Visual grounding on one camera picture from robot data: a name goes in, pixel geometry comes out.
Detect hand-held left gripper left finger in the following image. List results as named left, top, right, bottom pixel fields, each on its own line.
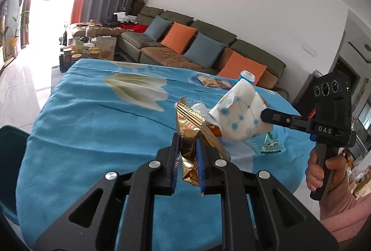
left=34, top=133, right=182, bottom=251

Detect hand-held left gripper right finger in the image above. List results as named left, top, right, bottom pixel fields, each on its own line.
left=195, top=135, right=339, bottom=251

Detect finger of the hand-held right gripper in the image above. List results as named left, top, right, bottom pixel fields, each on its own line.
left=260, top=108, right=312, bottom=133

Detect gold foil wrapper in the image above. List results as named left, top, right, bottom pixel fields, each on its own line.
left=176, top=97, right=232, bottom=188

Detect white tissue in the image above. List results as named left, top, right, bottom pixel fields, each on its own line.
left=190, top=103, right=215, bottom=124

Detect teal trash bin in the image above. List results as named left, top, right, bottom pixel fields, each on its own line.
left=0, top=125, right=31, bottom=222

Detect person's right hand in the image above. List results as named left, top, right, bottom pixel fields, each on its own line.
left=305, top=149, right=351, bottom=192

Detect brown gold snack wrapper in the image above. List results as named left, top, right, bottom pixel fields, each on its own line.
left=257, top=95, right=271, bottom=109

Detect clear green plastic wrapper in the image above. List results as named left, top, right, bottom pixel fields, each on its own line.
left=259, top=132, right=282, bottom=155

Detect orange cushion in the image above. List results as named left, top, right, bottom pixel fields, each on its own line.
left=161, top=22, right=198, bottom=54
left=217, top=52, right=268, bottom=86

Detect cracker packet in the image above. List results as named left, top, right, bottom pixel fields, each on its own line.
left=198, top=76, right=221, bottom=88

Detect blue printed blanket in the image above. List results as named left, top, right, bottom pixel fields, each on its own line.
left=16, top=58, right=315, bottom=251

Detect large blue-grey cushion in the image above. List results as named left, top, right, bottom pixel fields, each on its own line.
left=183, top=32, right=225, bottom=69

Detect green sofa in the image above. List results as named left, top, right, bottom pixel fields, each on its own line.
left=65, top=6, right=289, bottom=98

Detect beige paper bag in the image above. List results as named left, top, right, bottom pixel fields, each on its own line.
left=94, top=36, right=118, bottom=60

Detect small blue-grey cushion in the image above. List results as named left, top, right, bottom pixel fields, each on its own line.
left=144, top=15, right=172, bottom=41

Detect red cloth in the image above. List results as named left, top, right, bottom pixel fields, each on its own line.
left=120, top=23, right=148, bottom=34

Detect dark coffee table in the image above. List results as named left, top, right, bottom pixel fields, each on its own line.
left=59, top=34, right=122, bottom=73

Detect group of jars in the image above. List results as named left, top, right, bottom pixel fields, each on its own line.
left=59, top=37, right=102, bottom=66

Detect pile of clothes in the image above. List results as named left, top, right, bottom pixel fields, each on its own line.
left=100, top=12, right=137, bottom=27

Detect brown boxes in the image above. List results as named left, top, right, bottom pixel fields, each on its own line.
left=132, top=0, right=145, bottom=15

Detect tall leafy plant in vase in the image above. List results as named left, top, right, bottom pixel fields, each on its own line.
left=12, top=0, right=29, bottom=57

